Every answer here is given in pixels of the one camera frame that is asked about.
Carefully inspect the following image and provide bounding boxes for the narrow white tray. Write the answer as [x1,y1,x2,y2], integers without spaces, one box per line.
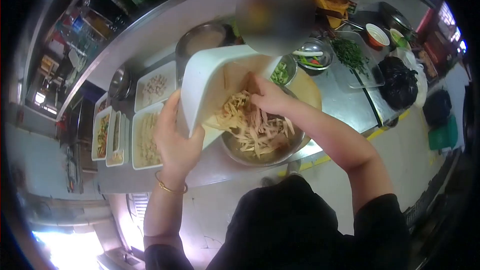
[105,110,130,168]

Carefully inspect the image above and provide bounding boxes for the metal bowl with green pieces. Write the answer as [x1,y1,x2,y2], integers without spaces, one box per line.
[270,55,298,86]

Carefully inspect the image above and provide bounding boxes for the person's right fingers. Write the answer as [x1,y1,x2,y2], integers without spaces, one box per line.
[249,73,274,94]

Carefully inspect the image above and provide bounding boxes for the black plastic bag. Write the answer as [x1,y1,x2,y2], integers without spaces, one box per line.
[377,56,419,111]

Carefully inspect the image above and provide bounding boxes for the person's body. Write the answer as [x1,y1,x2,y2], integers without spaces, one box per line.
[144,174,411,270]

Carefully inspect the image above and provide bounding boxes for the person's left hand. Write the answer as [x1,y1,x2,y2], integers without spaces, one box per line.
[154,89,206,183]

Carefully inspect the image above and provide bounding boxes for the black bin bag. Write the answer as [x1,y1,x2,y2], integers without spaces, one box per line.
[422,89,453,128]

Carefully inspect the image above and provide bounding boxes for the black cooking pot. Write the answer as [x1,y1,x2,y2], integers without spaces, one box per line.
[378,1,414,35]

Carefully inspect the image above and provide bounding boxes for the pile of pale shredded food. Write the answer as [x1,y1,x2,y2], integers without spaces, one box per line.
[204,90,297,158]

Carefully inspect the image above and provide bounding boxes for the round wooden cutting board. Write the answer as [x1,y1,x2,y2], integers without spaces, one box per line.
[284,68,323,112]

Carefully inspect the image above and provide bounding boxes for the metal bowl with peppers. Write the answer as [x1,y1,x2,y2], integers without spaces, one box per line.
[295,37,334,71]

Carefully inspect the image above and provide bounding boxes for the red and white bowl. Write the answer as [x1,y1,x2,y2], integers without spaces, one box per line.
[365,23,391,49]

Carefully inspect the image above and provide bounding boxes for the white tray with diced pieces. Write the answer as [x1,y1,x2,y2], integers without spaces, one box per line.
[134,61,177,113]

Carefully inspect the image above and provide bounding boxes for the person's right hand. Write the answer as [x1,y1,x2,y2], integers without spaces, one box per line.
[249,73,298,117]

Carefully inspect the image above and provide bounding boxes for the person's left fingers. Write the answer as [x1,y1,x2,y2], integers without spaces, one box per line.
[160,89,182,125]

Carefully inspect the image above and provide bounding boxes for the cluttered kitchen shelf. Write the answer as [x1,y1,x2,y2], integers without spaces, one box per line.
[24,0,199,119]

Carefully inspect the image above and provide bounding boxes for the white bowl with green contents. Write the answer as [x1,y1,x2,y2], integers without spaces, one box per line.
[389,28,410,49]

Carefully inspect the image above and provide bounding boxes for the person's right thumb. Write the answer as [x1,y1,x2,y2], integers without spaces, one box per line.
[250,94,271,109]

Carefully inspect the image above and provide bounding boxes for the white rectangular plastic container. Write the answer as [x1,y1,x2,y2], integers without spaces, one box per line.
[180,44,283,150]

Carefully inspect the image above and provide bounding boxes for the person's left thumb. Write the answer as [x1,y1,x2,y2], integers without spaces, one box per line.
[188,125,206,157]

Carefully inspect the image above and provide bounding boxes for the clear tray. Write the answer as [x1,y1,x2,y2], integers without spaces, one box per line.
[329,30,386,90]

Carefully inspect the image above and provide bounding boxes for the white tray with mixed vegetables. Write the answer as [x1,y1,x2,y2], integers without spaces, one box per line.
[91,106,113,161]

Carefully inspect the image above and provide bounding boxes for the orange yellow cloth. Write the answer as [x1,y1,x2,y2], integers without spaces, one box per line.
[310,0,350,29]

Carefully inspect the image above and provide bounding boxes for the green plastic crate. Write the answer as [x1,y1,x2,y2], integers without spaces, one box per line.
[428,115,459,151]

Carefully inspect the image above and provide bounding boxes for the shiny metal lid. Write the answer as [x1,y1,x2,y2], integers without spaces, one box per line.
[108,65,132,100]

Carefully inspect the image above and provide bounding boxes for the tall metal pot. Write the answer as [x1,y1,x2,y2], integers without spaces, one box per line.
[175,21,228,84]

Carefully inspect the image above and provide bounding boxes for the pile of chopped green herbs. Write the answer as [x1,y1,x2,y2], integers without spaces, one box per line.
[331,38,370,76]

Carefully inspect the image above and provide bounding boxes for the white tray with pale strips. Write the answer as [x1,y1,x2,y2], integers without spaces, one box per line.
[131,100,166,171]

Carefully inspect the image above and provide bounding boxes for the large metal mixing bowl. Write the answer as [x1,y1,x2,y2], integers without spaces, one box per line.
[220,85,313,168]

